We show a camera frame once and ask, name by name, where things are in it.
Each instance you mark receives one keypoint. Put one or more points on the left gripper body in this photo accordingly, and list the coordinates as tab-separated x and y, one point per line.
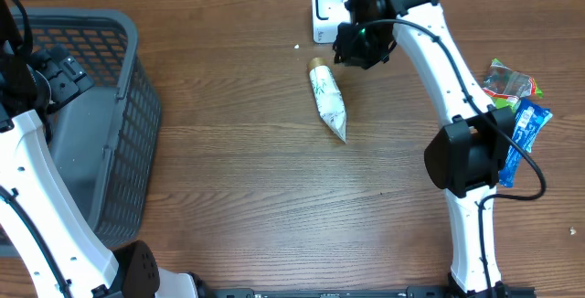
65	79

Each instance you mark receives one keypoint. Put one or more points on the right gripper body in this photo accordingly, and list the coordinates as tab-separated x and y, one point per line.
365	46

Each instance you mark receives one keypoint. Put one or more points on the white tube with gold cap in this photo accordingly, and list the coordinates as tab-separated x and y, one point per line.
328	97

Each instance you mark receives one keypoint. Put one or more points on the green clear snack bag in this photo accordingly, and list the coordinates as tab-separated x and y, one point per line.
507	87

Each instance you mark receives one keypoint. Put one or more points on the blue snack packet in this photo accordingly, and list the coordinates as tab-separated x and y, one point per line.
530	119

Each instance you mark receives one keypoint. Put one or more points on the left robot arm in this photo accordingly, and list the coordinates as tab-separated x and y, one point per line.
39	217

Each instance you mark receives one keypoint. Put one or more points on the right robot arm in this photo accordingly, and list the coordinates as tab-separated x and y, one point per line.
466	155

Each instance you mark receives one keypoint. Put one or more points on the white barcode scanner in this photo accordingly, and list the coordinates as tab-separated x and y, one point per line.
327	15

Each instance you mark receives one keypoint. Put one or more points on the grey plastic mesh basket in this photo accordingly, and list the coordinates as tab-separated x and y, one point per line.
104	141

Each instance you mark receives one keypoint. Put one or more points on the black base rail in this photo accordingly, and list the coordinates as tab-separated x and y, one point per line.
409	292

